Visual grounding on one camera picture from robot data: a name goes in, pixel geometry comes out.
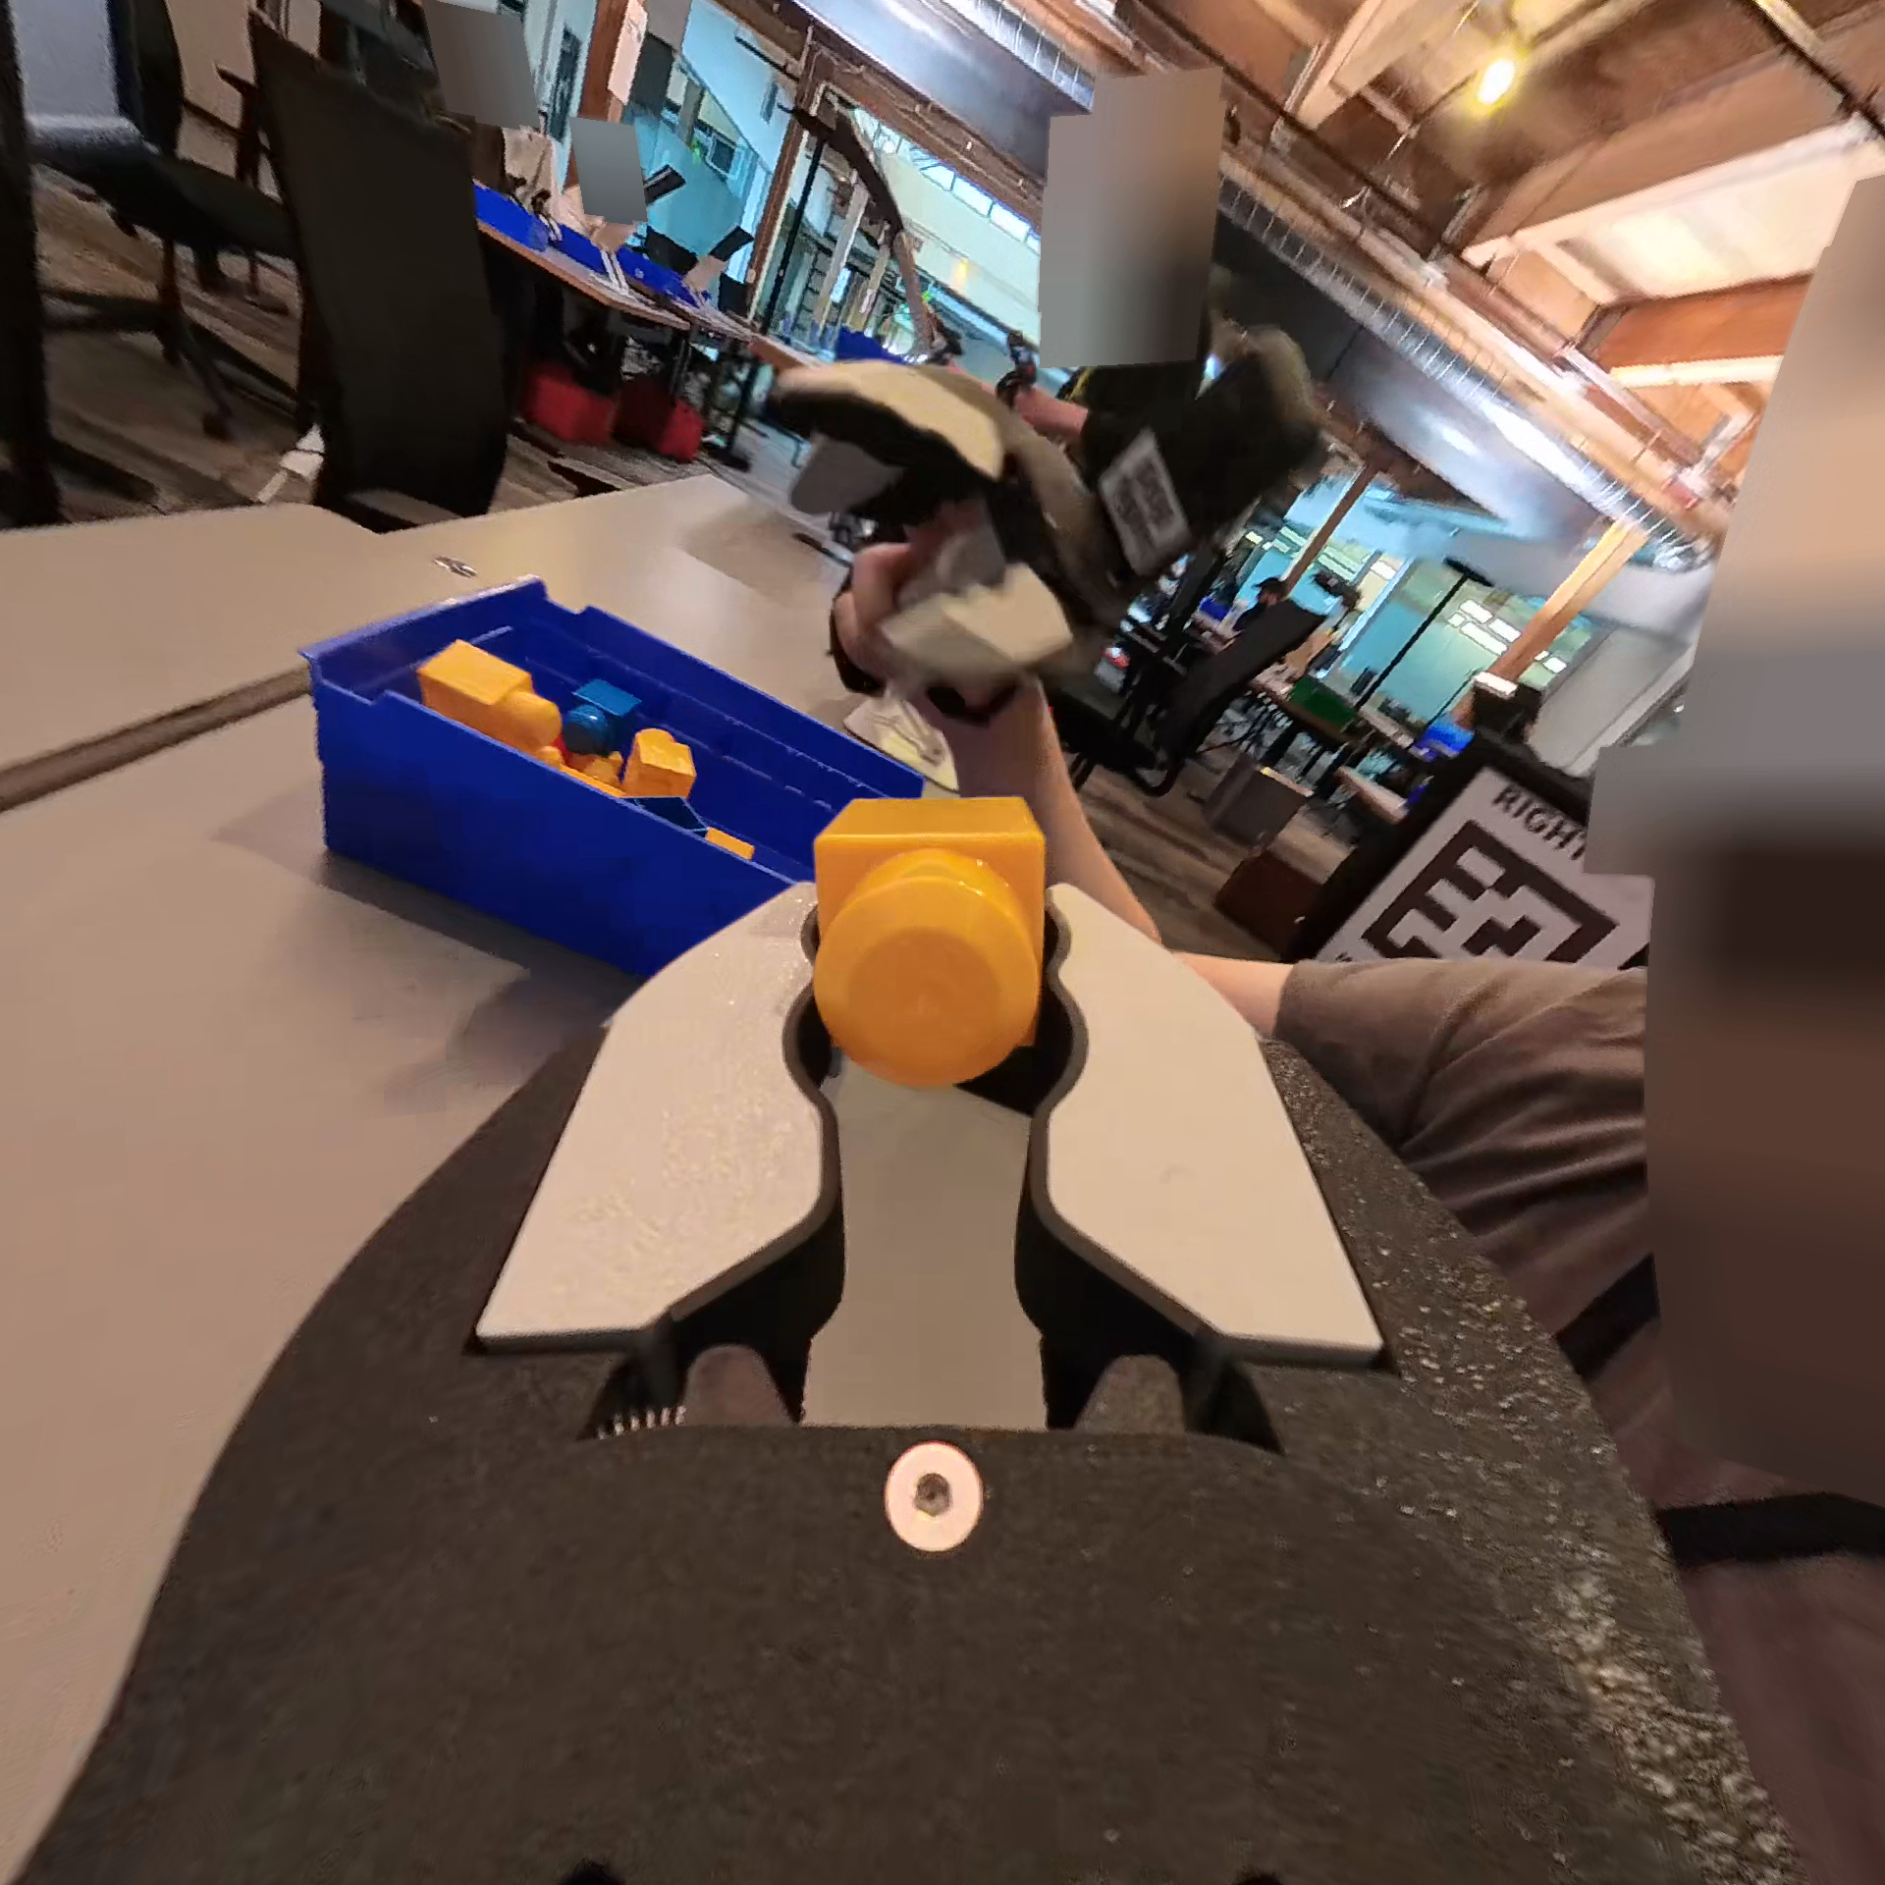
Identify blue plastic bin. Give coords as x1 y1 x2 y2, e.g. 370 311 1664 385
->
299 576 929 980

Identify person's right forearm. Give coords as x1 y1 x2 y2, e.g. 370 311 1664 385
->
944 680 1298 1037

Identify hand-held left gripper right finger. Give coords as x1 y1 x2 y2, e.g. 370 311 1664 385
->
1029 880 1389 1363

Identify black office chair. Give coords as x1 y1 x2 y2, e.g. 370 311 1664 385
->
1060 597 1329 796
30 0 297 428
252 15 509 525

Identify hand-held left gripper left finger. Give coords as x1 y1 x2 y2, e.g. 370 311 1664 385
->
472 880 848 1351

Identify pile of colourful building blocks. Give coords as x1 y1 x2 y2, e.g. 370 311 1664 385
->
415 637 762 863

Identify person's brown shirt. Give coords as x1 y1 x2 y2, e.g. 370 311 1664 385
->
1270 954 1885 1885

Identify red storage crate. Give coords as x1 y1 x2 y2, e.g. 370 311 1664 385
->
619 376 710 462
523 361 621 447

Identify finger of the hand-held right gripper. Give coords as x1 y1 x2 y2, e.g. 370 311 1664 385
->
772 361 1013 511
881 529 1077 684

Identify yellow one-stud building block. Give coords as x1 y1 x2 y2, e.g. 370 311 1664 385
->
812 795 1052 1092

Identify person's right hand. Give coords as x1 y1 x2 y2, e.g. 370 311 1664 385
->
832 527 1055 744

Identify black and white marker sign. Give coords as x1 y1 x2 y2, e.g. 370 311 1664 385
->
1315 764 1659 973

